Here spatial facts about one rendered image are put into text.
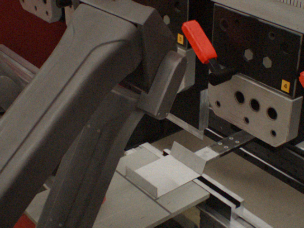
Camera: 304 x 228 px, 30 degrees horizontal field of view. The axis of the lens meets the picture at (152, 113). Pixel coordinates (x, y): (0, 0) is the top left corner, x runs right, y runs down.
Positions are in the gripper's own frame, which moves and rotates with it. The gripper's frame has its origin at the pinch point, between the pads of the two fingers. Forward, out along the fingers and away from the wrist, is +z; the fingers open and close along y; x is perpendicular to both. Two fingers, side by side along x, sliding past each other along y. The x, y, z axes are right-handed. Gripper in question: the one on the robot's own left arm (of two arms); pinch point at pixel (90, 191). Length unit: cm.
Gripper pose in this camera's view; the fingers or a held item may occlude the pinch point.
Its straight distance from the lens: 92.6
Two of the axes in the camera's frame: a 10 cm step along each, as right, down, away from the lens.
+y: -6.2, -3.9, 6.8
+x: -6.9, 6.9, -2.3
